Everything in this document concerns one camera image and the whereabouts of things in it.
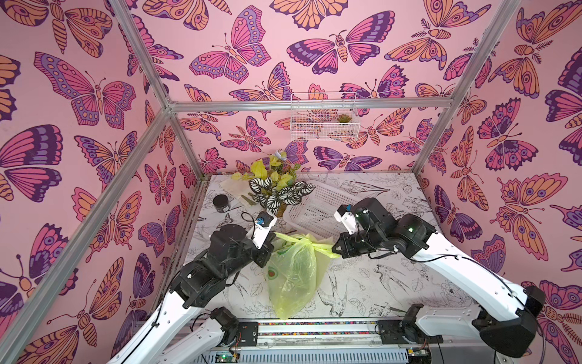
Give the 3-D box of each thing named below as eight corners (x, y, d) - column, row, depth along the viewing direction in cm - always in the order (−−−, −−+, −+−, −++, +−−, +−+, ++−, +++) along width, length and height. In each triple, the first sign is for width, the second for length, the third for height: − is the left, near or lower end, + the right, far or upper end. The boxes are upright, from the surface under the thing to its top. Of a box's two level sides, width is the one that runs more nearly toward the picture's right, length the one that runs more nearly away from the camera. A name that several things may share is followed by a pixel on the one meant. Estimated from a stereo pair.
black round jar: (214, 213, 107) (210, 207, 103) (217, 201, 112) (214, 194, 108) (228, 213, 107) (225, 207, 103) (231, 200, 112) (228, 194, 108)
